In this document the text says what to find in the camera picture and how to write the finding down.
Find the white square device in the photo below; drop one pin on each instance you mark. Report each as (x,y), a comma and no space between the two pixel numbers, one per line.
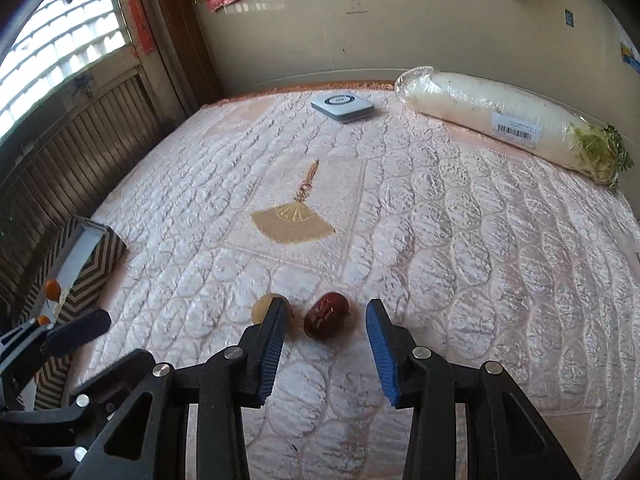
(342,105)

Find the pink quilted bedspread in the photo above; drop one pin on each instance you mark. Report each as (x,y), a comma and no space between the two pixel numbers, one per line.
(425,220)

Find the dark red date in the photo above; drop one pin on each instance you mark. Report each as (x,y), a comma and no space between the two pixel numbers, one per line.
(327,315)

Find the white daikon in plastic wrap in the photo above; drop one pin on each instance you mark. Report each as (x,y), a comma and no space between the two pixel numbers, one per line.
(505,117)

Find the small dark wall sticker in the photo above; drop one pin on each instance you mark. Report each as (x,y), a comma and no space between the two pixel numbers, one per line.
(569,17)

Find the brown slatted wooden panel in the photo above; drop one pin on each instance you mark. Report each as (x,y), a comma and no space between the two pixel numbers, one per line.
(75,160)

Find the window with grille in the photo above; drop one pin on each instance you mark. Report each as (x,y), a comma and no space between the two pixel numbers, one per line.
(65,45)

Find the wall poster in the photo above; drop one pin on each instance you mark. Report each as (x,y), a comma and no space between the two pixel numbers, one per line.
(631,56)

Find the brown longan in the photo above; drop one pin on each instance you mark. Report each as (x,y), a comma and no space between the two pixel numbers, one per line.
(262,310)

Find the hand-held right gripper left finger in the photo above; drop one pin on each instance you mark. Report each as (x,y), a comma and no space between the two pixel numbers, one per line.
(270,355)

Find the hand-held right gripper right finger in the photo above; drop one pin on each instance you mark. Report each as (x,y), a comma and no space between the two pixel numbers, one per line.
(382,355)

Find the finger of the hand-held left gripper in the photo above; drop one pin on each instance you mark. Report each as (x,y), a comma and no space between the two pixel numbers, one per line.
(80,331)
(120,375)

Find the striped box with white inside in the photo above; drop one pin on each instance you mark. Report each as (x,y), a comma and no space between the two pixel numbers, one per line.
(95,265)

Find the red paper strip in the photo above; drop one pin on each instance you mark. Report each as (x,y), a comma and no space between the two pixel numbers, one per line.
(141,25)

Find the orange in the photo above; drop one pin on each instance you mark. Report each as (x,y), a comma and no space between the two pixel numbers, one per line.
(52,288)
(44,320)

